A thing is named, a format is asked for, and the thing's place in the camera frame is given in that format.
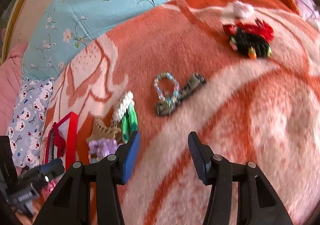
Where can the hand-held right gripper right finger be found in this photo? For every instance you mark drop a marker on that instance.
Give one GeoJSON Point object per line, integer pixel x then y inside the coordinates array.
{"type": "Point", "coordinates": [198, 158]}

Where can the red velvet bow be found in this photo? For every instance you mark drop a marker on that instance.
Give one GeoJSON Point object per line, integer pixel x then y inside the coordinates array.
{"type": "Point", "coordinates": [60, 143]}

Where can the pink lace scrunchie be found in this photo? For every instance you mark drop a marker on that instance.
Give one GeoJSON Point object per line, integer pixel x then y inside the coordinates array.
{"type": "Point", "coordinates": [48, 188]}

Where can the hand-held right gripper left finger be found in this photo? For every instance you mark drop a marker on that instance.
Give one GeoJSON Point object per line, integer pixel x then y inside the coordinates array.
{"type": "Point", "coordinates": [130, 158]}

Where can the red jewelry box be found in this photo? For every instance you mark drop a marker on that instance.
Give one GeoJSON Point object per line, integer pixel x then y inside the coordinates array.
{"type": "Point", "coordinates": [71, 137]}

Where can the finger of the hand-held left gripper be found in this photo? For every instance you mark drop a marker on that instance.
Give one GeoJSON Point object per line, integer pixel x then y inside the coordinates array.
{"type": "Point", "coordinates": [51, 168]}
{"type": "Point", "coordinates": [23, 196]}

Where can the green crochet hair clip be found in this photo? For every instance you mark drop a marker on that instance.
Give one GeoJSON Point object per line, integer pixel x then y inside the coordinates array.
{"type": "Point", "coordinates": [131, 120]}

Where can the purple lace scrunchie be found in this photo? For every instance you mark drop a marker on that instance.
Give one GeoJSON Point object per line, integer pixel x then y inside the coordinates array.
{"type": "Point", "coordinates": [103, 147]}

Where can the orange white floral blanket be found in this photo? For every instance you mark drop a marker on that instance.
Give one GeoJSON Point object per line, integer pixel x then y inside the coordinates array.
{"type": "Point", "coordinates": [225, 115]}

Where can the black claw hair clip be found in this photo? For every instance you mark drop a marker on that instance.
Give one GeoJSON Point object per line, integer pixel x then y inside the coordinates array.
{"type": "Point", "coordinates": [51, 143]}

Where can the grey metal hair clip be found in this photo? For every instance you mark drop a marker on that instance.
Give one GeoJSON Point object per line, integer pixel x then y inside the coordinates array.
{"type": "Point", "coordinates": [192, 82]}

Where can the light blue floral duvet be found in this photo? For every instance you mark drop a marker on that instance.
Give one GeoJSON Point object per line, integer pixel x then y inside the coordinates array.
{"type": "Point", "coordinates": [120, 12]}

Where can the tan claw hair clip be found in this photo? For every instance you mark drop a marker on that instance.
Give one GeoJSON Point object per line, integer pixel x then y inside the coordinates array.
{"type": "Point", "coordinates": [102, 131]}

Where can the golden wooden bed frame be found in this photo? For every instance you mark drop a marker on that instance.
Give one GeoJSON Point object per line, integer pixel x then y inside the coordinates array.
{"type": "Point", "coordinates": [17, 12]}

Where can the bear print pillow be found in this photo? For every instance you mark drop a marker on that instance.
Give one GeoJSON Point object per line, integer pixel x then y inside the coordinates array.
{"type": "Point", "coordinates": [30, 115]}

